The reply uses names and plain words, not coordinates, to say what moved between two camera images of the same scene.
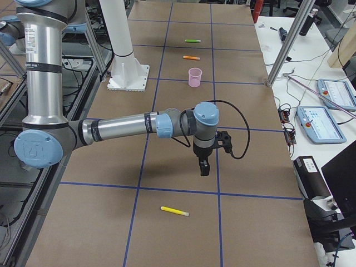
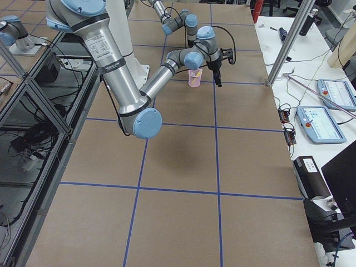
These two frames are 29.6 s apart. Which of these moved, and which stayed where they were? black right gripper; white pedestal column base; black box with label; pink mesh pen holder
Moved: black right gripper
Stayed: black box with label; white pedestal column base; pink mesh pen holder
